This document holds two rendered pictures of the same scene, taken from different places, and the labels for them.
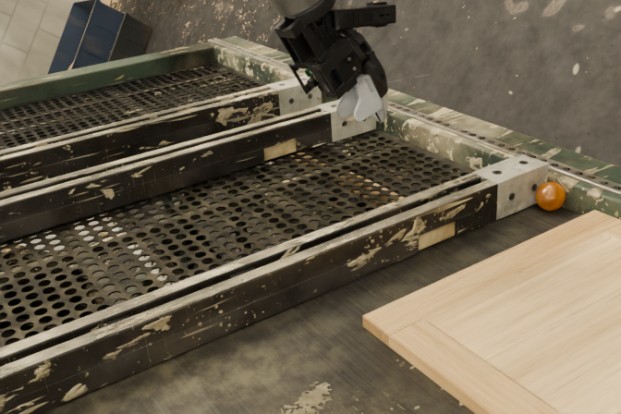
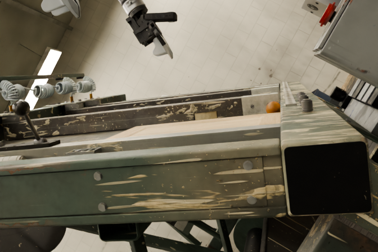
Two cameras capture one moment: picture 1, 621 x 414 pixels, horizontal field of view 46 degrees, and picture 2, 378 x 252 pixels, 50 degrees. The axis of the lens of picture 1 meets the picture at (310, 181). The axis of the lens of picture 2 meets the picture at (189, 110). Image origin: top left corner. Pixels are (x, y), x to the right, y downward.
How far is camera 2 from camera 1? 1.24 m
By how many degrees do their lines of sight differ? 48
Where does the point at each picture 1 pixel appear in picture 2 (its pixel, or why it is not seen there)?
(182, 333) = (89, 124)
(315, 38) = (135, 22)
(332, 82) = (140, 38)
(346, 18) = (148, 16)
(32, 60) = not seen: hidden behind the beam
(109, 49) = not seen: hidden behind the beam
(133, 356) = (73, 126)
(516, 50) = not seen: outside the picture
